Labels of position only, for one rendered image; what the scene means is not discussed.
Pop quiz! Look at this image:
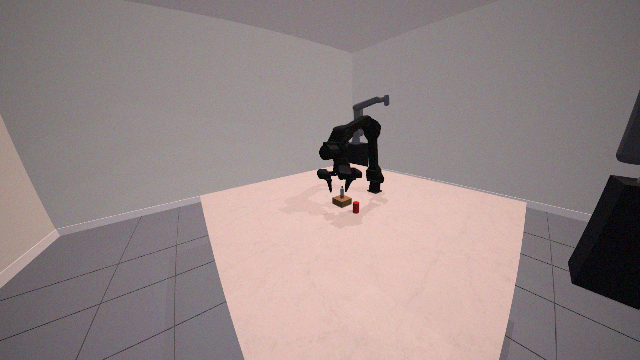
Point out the tan square block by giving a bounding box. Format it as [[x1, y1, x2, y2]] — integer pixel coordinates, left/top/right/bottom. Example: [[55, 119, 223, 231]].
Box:
[[332, 195, 353, 208]]

